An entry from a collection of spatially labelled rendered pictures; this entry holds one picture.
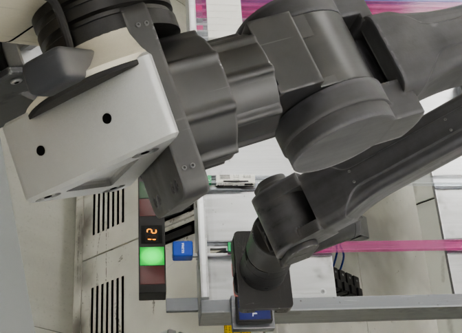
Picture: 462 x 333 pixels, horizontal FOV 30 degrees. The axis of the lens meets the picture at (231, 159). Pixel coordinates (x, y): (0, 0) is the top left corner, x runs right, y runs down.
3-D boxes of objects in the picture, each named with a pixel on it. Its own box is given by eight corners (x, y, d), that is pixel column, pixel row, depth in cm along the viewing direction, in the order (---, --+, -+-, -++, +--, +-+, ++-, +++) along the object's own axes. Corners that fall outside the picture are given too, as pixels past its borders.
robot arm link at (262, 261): (245, 215, 95) (267, 259, 93) (300, 195, 97) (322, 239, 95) (236, 241, 101) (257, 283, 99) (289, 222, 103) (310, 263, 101)
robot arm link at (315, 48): (223, 27, 54) (258, 100, 52) (361, -8, 57) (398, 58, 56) (199, 98, 62) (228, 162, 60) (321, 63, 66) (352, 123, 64)
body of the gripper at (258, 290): (282, 236, 109) (293, 210, 103) (291, 313, 104) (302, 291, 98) (232, 237, 109) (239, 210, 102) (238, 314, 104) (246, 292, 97)
